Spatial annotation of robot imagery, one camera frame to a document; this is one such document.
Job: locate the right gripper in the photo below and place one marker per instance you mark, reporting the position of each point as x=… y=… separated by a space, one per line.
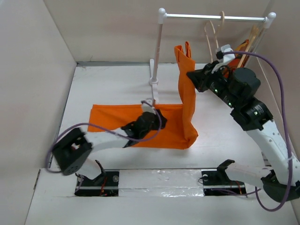
x=200 y=78

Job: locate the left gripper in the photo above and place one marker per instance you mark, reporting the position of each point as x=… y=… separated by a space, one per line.
x=157 y=122

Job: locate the orange trousers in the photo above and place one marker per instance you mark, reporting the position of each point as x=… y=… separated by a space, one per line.
x=172 y=130

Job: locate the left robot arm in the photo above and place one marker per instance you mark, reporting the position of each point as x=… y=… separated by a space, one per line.
x=72 y=151

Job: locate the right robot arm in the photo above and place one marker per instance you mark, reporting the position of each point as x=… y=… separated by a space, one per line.
x=252 y=115

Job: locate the wooden hanger with garment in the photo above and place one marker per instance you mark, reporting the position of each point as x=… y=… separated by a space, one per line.
x=252 y=37

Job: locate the orange camouflage garment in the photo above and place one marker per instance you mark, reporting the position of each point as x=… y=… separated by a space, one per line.
x=234 y=64

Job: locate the white clothes rack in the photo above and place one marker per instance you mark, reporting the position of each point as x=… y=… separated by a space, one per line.
x=265 y=22

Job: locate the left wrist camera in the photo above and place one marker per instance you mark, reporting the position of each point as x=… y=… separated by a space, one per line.
x=148 y=105

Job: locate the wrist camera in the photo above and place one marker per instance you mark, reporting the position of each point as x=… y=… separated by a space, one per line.
x=148 y=105
x=224 y=55

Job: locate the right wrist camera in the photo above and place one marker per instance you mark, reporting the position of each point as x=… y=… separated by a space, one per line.
x=224 y=55

